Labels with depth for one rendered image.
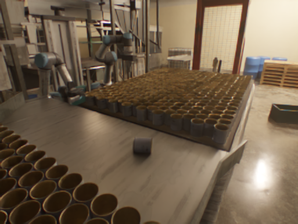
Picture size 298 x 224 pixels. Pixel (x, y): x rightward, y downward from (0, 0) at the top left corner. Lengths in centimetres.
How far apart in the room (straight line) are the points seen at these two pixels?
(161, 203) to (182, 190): 9
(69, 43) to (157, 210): 198
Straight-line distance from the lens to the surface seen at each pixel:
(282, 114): 436
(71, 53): 224
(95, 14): 423
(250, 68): 861
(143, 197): 61
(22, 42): 350
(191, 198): 62
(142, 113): 107
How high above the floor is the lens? 154
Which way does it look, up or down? 22 degrees down
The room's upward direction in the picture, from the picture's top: straight up
